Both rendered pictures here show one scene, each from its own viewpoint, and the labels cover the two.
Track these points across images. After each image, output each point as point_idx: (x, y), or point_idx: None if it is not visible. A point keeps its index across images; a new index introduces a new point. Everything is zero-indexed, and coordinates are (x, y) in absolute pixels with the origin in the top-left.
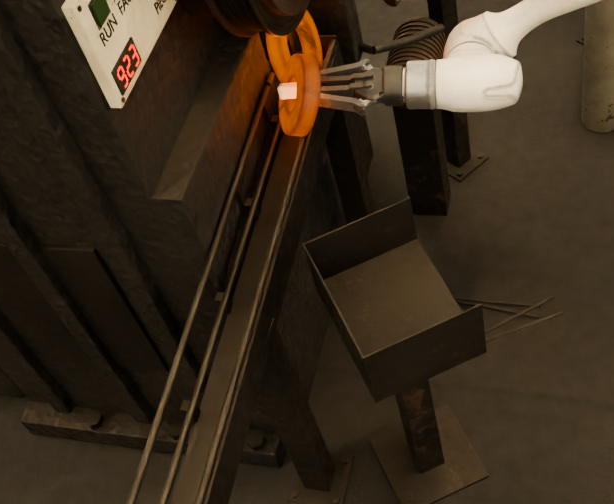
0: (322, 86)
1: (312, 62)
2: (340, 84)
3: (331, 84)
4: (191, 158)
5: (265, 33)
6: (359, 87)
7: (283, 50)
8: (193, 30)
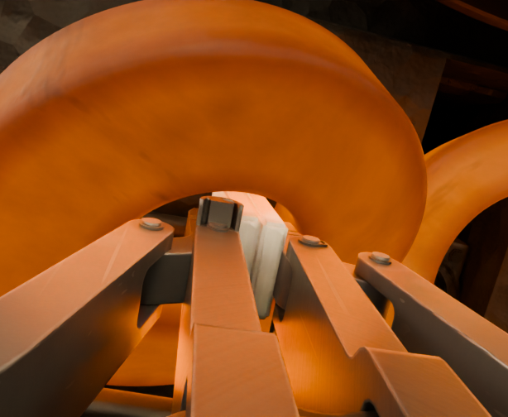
0: (239, 244)
1: (305, 36)
2: (310, 354)
3: (297, 313)
4: None
5: (504, 211)
6: (191, 396)
7: (430, 177)
8: None
